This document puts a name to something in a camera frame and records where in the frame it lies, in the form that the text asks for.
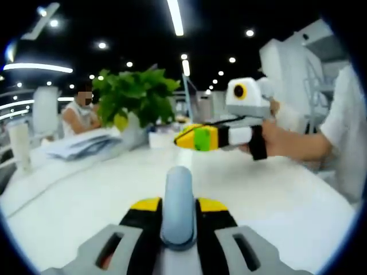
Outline white cardboard box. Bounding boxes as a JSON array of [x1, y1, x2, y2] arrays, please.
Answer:
[[148, 131, 176, 149]]

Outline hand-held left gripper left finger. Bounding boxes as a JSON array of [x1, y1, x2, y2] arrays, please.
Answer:
[[41, 197, 163, 275]]

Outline ceiling light strips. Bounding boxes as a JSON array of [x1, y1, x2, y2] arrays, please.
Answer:
[[0, 0, 192, 121]]

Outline person's right hand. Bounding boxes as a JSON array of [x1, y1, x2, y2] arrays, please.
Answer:
[[262, 99, 291, 158]]

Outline green potted plant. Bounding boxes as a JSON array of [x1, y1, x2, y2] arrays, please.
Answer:
[[92, 68, 181, 151]]

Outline white storage shelf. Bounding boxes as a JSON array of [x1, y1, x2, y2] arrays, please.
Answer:
[[298, 19, 352, 135]]

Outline white tall vase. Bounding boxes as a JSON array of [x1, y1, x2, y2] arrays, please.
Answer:
[[7, 121, 33, 174]]

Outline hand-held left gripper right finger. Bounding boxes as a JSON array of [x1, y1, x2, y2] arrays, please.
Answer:
[[196, 197, 312, 275]]

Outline ceiling air conditioner vent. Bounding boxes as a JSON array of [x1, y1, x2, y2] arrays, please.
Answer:
[[20, 2, 61, 41]]

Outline white column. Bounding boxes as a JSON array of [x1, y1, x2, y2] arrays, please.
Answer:
[[32, 85, 60, 135]]

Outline ceiling spot lights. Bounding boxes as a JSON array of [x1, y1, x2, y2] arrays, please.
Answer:
[[14, 18, 256, 92]]

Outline stack of printed papers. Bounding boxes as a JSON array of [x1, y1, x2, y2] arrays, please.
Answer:
[[45, 130, 123, 162]]

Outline white square pillar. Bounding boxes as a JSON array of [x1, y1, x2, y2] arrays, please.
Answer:
[[259, 38, 312, 121]]

